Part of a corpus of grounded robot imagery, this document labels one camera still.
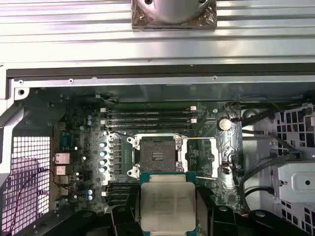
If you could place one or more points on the silver metal drive cage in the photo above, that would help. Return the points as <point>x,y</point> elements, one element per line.
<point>299,180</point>

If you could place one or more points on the silver green CPU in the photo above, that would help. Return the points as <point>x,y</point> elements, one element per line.
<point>167,196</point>

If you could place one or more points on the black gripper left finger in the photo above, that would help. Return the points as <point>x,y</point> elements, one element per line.
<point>123,221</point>

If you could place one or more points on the silver coin battery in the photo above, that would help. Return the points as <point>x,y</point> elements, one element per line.
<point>224,123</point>

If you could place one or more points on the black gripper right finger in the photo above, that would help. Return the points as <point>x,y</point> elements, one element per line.
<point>216,221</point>

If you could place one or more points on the blue serial port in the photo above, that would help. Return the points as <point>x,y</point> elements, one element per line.
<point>65,142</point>

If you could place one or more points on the metal USB port block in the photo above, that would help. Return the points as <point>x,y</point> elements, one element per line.
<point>61,170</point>
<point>61,181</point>

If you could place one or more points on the metal socket cover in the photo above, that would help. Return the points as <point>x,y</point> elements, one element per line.
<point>214,155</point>

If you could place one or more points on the metal ethernet port block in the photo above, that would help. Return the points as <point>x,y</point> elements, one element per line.
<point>61,158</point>

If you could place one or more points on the blue topped capacitor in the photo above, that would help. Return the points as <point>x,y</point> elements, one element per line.
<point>103,161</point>
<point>89,197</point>
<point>89,121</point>
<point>103,145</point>
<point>89,115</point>
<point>89,190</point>
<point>103,169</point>
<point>103,153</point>

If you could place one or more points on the CPU socket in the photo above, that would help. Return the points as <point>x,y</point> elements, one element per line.
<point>157,152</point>

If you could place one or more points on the green motherboard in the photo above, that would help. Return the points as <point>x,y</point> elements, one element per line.
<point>81,137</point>

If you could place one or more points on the black RAM slot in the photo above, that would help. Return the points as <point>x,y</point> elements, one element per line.
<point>118,201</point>
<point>147,120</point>
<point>147,109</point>
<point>147,114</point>
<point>123,185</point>
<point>147,127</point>
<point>121,191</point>

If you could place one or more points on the black PC case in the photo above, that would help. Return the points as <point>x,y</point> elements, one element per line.
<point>157,79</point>

